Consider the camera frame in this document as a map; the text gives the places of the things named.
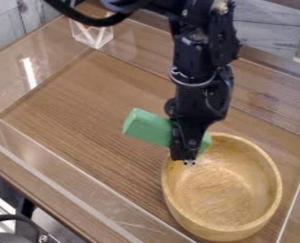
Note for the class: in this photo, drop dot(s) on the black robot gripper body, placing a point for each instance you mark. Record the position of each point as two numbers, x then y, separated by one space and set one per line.
207 46

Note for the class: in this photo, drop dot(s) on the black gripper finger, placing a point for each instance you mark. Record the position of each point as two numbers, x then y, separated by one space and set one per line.
186 142

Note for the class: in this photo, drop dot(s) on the green rectangular block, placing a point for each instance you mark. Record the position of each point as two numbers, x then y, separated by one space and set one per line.
153 128

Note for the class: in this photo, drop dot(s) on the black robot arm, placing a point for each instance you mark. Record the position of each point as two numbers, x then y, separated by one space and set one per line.
148 4

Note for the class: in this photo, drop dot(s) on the brown wooden bowl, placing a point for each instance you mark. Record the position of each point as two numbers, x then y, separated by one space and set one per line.
224 197

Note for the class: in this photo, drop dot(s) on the black table leg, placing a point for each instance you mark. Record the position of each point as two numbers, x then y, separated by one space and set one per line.
26 207

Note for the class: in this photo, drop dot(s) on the clear acrylic corner bracket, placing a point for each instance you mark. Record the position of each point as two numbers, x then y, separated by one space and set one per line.
92 36

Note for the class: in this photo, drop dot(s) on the clear acrylic tray wall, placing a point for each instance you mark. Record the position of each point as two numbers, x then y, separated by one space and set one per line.
96 212

